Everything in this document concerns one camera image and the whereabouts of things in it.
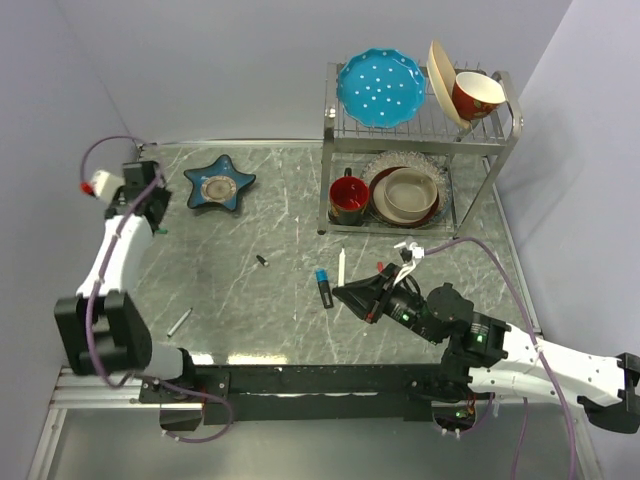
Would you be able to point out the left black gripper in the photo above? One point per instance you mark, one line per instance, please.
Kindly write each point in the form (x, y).
(163, 195)

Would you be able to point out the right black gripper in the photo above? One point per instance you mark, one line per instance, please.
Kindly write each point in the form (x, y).
(364, 295)

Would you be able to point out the white pen green tip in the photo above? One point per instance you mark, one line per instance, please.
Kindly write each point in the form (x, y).
(341, 268)

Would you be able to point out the black blue highlighter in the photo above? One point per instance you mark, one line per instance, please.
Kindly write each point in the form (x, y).
(326, 295)

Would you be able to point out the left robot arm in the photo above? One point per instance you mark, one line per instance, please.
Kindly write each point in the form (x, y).
(101, 329)

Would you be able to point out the white pen near left arm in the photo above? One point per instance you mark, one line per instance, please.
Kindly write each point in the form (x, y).
(178, 323)

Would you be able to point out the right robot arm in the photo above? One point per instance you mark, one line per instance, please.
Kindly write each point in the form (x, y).
(485, 355)

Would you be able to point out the blue star shaped dish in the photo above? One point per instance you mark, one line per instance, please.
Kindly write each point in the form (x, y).
(218, 184)

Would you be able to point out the red rimmed plate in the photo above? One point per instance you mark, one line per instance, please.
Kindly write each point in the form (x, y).
(376, 200)

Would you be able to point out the red and black mug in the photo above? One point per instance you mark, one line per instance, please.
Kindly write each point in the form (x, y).
(348, 198)

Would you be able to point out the beige bowl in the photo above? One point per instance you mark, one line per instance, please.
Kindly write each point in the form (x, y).
(408, 195)

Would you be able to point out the black base bar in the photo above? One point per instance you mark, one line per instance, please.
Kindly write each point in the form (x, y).
(222, 394)

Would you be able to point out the metal dish rack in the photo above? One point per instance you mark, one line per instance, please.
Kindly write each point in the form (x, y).
(470, 157)

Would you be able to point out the blue polka dot plate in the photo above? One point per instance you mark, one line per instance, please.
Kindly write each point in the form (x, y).
(381, 88)

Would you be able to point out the red bowl white inside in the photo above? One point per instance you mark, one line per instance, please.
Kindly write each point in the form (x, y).
(476, 95)

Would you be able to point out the cream plate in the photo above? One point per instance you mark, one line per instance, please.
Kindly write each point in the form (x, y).
(442, 77)

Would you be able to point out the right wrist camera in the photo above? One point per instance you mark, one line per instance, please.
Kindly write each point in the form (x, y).
(411, 254)

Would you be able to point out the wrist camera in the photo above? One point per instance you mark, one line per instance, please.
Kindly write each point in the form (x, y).
(411, 254)
(103, 185)

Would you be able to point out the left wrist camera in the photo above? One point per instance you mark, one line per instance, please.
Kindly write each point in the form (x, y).
(103, 185)

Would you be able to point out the aluminium rail frame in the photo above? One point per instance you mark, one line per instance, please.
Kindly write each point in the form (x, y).
(89, 392)

